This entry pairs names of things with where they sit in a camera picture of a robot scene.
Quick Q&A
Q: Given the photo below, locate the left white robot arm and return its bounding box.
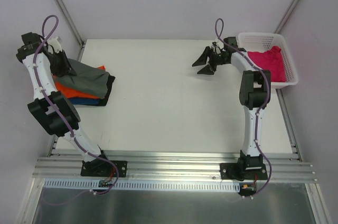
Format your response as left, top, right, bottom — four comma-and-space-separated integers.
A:
16, 32, 111, 175

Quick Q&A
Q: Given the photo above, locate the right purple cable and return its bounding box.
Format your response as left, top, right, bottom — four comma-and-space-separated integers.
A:
214, 18, 273, 200

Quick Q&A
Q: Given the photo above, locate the orange folded t shirt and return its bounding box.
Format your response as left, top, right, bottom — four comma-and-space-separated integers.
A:
53, 67, 105, 99

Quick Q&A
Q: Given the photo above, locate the blue folded t shirt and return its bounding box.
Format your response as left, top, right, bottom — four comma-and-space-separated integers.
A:
69, 97, 101, 106

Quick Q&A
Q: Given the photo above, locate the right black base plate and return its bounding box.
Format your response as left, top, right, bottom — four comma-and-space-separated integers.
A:
219, 163, 268, 181

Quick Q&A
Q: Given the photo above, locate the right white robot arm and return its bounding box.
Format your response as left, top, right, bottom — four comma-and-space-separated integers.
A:
192, 36, 271, 181

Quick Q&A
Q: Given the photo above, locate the pink t shirt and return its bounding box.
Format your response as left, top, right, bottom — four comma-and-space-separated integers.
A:
248, 46, 286, 82

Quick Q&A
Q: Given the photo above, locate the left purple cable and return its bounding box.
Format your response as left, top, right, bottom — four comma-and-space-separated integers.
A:
34, 15, 119, 206

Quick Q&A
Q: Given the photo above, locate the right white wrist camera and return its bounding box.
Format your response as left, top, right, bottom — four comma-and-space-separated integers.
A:
211, 40, 222, 51

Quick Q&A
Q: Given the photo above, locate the white plastic basket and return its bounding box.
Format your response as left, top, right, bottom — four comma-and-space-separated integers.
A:
238, 32, 298, 89

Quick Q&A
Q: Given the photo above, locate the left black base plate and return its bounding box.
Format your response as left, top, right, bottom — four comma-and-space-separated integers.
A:
80, 159, 128, 178

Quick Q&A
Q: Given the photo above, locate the purple cable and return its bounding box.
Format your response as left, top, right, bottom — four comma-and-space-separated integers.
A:
214, 18, 273, 200
34, 15, 119, 206

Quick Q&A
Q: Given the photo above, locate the dark grey t shirt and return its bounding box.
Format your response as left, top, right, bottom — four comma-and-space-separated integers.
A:
55, 59, 110, 99

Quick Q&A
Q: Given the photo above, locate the aluminium mounting rail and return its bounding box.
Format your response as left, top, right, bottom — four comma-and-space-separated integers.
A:
33, 149, 319, 183

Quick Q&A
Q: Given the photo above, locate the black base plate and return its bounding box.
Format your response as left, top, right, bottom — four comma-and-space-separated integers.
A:
219, 163, 268, 181
80, 159, 128, 178

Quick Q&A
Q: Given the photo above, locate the white slotted cable duct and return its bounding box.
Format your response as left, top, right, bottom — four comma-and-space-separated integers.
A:
44, 179, 240, 193

